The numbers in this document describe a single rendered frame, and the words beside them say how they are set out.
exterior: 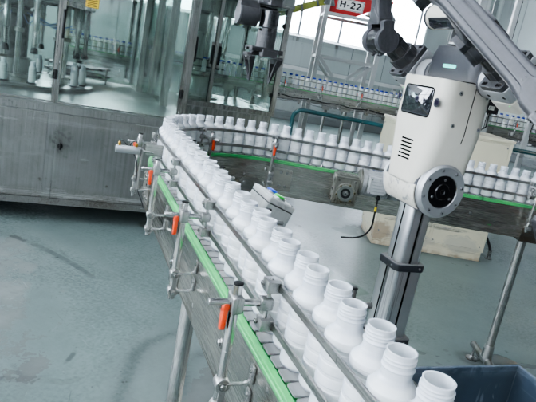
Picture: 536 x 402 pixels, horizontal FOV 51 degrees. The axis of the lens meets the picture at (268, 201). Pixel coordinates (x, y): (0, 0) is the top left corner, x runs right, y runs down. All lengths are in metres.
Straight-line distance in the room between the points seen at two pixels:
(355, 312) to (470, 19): 0.55
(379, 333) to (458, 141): 1.02
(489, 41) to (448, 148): 0.67
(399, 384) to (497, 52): 0.57
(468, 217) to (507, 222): 0.21
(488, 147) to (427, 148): 3.86
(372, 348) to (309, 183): 2.15
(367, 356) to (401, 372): 0.07
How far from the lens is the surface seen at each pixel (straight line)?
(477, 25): 1.03
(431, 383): 0.65
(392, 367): 0.66
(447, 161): 1.66
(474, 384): 1.24
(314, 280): 0.84
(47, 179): 4.42
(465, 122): 1.65
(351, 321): 0.75
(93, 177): 4.41
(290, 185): 2.81
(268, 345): 0.96
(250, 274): 1.07
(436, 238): 5.53
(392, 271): 1.76
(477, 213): 3.05
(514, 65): 0.99
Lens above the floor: 1.45
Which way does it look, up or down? 14 degrees down
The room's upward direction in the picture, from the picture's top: 11 degrees clockwise
